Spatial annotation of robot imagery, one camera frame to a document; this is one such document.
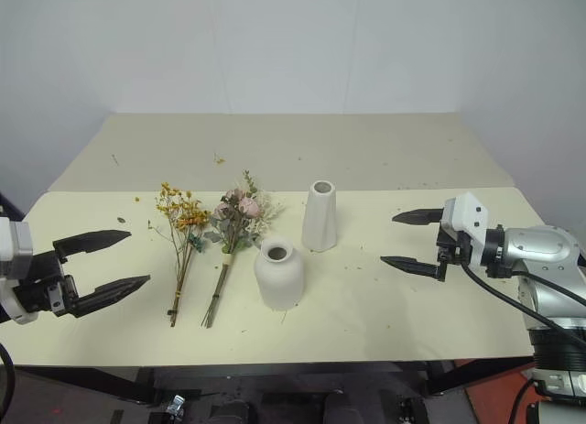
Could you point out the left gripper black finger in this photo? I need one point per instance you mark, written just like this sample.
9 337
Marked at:
94 239
116 290

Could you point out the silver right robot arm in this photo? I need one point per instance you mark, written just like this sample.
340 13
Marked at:
545 250

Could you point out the pink rose flower bunch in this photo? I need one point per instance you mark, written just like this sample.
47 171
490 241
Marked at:
238 213

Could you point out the tall white ceramic vase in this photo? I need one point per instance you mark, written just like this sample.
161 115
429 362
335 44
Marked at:
319 218

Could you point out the yellow dried flower bunch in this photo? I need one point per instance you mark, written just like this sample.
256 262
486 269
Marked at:
183 222

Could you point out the dark rounded shape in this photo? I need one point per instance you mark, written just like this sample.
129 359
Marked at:
336 408

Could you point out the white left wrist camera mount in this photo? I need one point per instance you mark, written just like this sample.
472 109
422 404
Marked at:
10 300

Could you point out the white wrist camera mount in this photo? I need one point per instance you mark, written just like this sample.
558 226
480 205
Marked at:
474 222
10 300

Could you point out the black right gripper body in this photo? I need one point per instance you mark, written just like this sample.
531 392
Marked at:
453 247

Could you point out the cream paper table cover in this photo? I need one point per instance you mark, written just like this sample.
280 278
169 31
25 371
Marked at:
320 323
293 140

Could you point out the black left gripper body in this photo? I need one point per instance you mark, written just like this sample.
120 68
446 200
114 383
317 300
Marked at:
43 289

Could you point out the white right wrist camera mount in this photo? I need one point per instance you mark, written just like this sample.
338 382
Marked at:
474 222

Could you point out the round white ceramic vase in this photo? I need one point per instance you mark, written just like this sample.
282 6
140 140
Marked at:
279 277

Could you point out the silver metal clamp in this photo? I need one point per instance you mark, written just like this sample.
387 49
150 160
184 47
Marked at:
175 403

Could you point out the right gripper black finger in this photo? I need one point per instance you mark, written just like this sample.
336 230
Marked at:
419 216
412 264

